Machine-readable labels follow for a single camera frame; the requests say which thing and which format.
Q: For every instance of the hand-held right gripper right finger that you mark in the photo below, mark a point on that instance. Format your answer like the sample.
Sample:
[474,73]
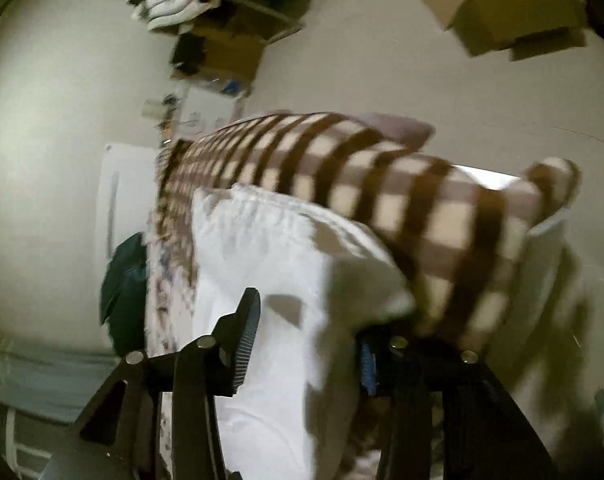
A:
[367,367]

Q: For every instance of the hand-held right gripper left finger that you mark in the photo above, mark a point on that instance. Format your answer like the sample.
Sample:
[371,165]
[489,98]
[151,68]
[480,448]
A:
[246,340]

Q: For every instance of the dark green cloth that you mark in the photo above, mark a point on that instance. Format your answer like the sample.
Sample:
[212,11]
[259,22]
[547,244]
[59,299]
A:
[124,290]

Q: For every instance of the brown checkered blanket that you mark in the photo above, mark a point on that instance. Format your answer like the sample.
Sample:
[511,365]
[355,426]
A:
[362,185]

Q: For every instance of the cardboard box with clutter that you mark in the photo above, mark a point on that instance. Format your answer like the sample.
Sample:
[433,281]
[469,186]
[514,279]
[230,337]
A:
[222,50]

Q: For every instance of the open cardboard box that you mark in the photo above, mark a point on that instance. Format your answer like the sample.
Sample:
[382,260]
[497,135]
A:
[501,10]

